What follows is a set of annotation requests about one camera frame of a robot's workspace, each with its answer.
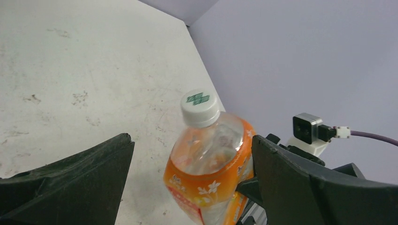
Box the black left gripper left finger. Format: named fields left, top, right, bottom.
left=0, top=133, right=135, bottom=225

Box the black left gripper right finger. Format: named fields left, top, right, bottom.
left=252, top=135, right=398, bottom=225

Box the large orange label bottle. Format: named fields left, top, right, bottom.
left=163, top=89, right=255, bottom=225

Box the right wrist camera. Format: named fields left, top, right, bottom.
left=286, top=112, right=351, bottom=157

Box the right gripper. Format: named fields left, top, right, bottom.
left=236, top=134, right=365, bottom=205

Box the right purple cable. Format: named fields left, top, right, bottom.
left=350, top=130, right=398, bottom=147

